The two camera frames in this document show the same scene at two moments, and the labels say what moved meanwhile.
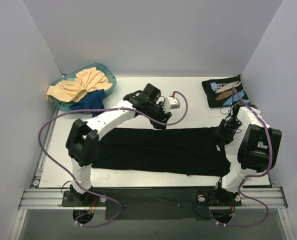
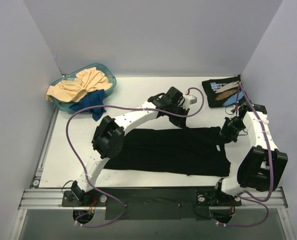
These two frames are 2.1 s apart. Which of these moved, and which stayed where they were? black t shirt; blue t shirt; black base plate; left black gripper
Moved: left black gripper
Stayed: black t shirt; blue t shirt; black base plate
